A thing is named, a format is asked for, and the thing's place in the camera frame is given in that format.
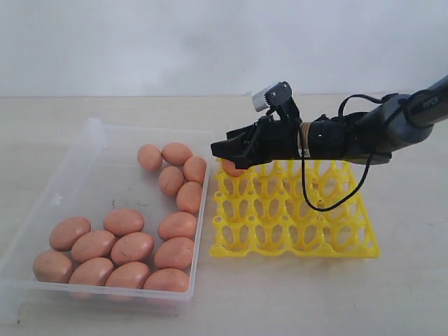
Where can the brown egg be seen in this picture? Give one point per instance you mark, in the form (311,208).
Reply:
(189,197)
(175,253)
(169,279)
(53,267)
(133,247)
(94,244)
(149,157)
(176,153)
(93,272)
(194,169)
(67,232)
(129,275)

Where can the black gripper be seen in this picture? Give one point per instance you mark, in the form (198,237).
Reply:
(270,140)

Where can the brown egg front left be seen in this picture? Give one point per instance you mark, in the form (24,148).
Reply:
(53,267)

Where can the brown egg front middle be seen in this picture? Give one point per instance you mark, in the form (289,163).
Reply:
(129,275)

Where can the brown egg back right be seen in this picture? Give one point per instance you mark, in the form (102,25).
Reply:
(194,169)

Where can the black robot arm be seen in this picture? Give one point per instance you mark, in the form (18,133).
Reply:
(363,138)

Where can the brown egg front inner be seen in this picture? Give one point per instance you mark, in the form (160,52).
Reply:
(93,272)

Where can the brown egg right side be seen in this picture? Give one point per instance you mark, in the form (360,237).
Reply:
(189,197)

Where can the brown egg right lower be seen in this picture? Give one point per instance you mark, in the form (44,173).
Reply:
(175,253)

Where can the yellow plastic egg tray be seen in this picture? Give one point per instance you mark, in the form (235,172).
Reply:
(281,207)

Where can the brown egg centre left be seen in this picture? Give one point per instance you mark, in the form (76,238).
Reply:
(94,244)

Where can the brown egg back left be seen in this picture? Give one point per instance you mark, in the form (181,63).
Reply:
(149,157)

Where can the brown egg front right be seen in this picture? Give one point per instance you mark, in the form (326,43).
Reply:
(169,279)

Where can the clear plastic bin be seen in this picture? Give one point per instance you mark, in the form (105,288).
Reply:
(99,173)

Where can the brown egg back middle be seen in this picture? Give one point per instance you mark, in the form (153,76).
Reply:
(176,153)

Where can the brown egg packed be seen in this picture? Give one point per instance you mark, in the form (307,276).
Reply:
(179,224)
(230,168)
(123,221)
(171,180)

